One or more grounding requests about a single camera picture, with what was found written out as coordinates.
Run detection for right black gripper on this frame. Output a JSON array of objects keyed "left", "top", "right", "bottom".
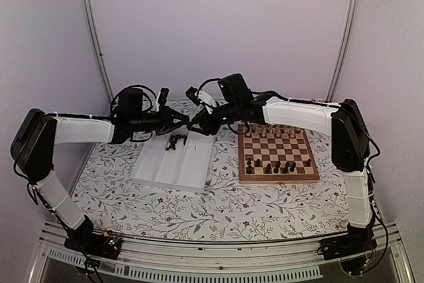
[{"left": 186, "top": 101, "right": 240, "bottom": 137}]

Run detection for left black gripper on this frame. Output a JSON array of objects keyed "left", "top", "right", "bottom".
[{"left": 131, "top": 105, "right": 190, "bottom": 136}]

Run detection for white plastic tray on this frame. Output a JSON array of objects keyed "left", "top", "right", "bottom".
[{"left": 130, "top": 129, "right": 213, "bottom": 192}]

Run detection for wooden chess board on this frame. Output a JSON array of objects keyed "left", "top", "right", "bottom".
[{"left": 237, "top": 124, "right": 319, "bottom": 184}]

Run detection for dark chess rook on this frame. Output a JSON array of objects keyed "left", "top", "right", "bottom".
[{"left": 282, "top": 162, "right": 290, "bottom": 174}]

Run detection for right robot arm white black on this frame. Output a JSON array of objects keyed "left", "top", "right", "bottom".
[{"left": 185, "top": 74, "right": 376, "bottom": 254}]

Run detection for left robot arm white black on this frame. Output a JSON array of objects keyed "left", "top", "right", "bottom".
[{"left": 11, "top": 84, "right": 189, "bottom": 253}]

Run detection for dark chess pieces in tray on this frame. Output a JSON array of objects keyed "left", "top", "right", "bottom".
[{"left": 166, "top": 135, "right": 187, "bottom": 150}]

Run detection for floral table cloth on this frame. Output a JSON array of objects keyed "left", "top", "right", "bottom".
[{"left": 62, "top": 99, "right": 374, "bottom": 243}]

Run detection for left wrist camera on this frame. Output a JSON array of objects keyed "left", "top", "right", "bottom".
[{"left": 155, "top": 87, "right": 169, "bottom": 111}]

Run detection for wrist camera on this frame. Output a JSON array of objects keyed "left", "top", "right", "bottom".
[
  {"left": 155, "top": 87, "right": 169, "bottom": 111},
  {"left": 185, "top": 87, "right": 216, "bottom": 114}
]

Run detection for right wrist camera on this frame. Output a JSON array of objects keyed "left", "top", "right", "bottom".
[{"left": 185, "top": 87, "right": 216, "bottom": 114}]

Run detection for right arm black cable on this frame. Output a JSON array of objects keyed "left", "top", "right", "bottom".
[{"left": 198, "top": 78, "right": 226, "bottom": 98}]

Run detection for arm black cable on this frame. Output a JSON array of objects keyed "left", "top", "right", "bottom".
[
  {"left": 109, "top": 84, "right": 160, "bottom": 121},
  {"left": 198, "top": 78, "right": 226, "bottom": 98}
]

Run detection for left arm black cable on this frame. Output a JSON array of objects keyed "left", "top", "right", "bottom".
[{"left": 109, "top": 84, "right": 160, "bottom": 121}]

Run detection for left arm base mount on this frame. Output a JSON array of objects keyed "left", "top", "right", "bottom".
[{"left": 64, "top": 229, "right": 122, "bottom": 260}]

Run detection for aluminium front rail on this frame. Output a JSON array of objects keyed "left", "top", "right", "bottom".
[{"left": 28, "top": 222, "right": 415, "bottom": 282}]

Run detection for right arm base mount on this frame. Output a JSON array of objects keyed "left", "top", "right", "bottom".
[{"left": 317, "top": 235, "right": 377, "bottom": 276}]

